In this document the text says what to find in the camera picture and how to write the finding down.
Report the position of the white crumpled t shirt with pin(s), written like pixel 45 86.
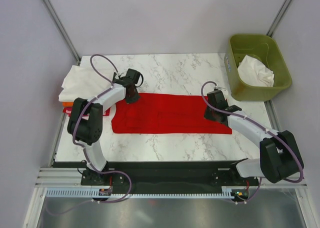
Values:
pixel 254 73

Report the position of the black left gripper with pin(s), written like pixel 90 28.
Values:
pixel 135 99

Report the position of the right aluminium frame post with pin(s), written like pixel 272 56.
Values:
pixel 278 18

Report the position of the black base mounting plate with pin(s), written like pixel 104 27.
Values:
pixel 163 176

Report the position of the white slotted cable duct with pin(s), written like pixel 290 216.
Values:
pixel 225 192

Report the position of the aluminium frame post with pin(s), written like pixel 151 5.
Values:
pixel 278 18
pixel 61 29

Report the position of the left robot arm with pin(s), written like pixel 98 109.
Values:
pixel 86 120

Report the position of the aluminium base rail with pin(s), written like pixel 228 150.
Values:
pixel 70 178

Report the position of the white folded t shirt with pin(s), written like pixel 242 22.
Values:
pixel 82 82

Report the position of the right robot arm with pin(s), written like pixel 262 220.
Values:
pixel 279 156

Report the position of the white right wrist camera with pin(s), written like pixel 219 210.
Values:
pixel 220 88

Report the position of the left aluminium frame post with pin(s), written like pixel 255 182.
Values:
pixel 61 29

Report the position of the green plastic bin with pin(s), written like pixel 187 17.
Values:
pixel 266 50

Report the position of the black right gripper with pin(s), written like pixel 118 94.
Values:
pixel 207 116

